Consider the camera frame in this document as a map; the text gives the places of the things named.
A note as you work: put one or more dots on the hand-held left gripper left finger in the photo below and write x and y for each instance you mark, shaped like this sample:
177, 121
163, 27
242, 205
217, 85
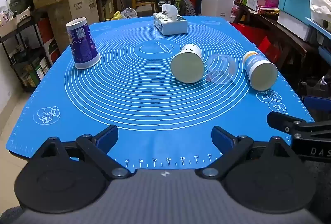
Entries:
107, 136

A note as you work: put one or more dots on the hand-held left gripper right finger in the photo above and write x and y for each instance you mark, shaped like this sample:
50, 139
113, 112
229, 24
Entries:
223, 140

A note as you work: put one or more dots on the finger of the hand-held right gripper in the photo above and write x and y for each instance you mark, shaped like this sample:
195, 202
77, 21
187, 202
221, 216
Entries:
280, 122

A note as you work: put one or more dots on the blue and white paper cup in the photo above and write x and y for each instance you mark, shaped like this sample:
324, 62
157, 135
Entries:
261, 74

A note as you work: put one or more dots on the clear plastic cup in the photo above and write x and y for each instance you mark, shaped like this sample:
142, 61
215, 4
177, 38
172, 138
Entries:
223, 68

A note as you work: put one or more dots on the purple printed paper cup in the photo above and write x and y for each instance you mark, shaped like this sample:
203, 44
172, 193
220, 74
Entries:
82, 45

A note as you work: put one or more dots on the blue silicone baking mat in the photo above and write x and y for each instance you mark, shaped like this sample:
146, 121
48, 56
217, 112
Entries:
134, 102

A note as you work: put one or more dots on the dark wooden side table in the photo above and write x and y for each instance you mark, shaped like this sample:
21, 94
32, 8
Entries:
287, 43

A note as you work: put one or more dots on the red shopping bag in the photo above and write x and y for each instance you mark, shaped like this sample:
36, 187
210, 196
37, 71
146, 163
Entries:
253, 35

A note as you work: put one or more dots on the white foam box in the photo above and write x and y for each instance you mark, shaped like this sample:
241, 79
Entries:
293, 26

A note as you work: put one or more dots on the black metal shelf rack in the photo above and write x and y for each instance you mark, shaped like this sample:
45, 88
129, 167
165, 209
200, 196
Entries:
23, 58

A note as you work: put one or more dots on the white cloth bag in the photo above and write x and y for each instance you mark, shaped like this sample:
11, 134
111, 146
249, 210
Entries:
322, 9

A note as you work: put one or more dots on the yellow plastic toy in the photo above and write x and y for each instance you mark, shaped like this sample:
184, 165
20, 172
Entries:
116, 16

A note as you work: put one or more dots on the crumpled clear plastic bag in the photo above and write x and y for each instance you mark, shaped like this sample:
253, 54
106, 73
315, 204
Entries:
129, 13

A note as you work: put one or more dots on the white tissue box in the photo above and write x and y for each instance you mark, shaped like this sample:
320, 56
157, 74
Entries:
172, 24

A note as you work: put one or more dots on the large closed cardboard box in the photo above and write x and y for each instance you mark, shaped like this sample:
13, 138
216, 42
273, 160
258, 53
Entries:
77, 12

